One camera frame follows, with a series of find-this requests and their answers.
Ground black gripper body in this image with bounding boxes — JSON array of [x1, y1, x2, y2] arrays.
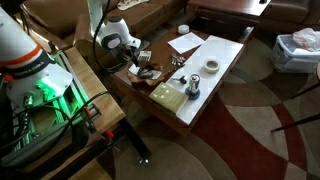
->
[[116, 47, 139, 67]]

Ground black sunglasses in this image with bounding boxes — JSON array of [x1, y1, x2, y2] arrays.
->
[[138, 67, 154, 79]]

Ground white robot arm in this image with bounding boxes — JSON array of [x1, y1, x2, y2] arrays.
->
[[0, 0, 141, 111]]

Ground white paper in bowl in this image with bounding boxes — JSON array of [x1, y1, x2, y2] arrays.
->
[[129, 65, 162, 80]]

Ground olive green book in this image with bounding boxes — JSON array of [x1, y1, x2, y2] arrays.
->
[[149, 82, 189, 114]]

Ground small calculator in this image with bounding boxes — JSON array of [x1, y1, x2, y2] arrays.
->
[[138, 51, 152, 61]]

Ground grey laptop on floor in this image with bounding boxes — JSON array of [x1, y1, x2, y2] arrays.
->
[[141, 40, 151, 50]]

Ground white cloth on sofa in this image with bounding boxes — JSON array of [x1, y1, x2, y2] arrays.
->
[[117, 0, 149, 11]]

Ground bundle of metal cutlery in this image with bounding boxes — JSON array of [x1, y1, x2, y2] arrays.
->
[[171, 54, 185, 67]]

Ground wooden coffee table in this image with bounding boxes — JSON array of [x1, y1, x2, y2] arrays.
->
[[111, 30, 246, 136]]

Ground white round container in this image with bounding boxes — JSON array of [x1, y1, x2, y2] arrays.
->
[[178, 24, 189, 34]]

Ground small black knob object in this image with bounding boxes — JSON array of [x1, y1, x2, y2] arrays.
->
[[171, 76, 188, 84]]

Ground white paper sheet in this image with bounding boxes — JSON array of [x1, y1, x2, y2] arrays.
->
[[168, 32, 204, 54]]

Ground brown leather sofa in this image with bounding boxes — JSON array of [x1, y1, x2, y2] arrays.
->
[[14, 0, 187, 72]]

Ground white marble slab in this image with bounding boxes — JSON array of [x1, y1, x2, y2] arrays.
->
[[166, 35, 243, 125]]

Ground metal cup on blue base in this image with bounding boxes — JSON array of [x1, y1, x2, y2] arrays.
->
[[185, 74, 200, 100]]

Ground roll of masking tape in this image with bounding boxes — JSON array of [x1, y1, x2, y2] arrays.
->
[[204, 59, 220, 74]]

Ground dark wooden side table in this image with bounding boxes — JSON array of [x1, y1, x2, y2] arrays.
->
[[188, 0, 270, 34]]

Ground patterned round rug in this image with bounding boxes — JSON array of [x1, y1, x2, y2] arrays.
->
[[98, 39, 319, 180]]

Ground white plastic storage bin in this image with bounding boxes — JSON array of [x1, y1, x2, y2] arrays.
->
[[271, 34, 320, 73]]

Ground white plastic bag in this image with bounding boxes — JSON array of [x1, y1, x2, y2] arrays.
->
[[293, 28, 320, 52]]

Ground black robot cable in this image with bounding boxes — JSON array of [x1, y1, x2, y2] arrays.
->
[[0, 0, 134, 154]]

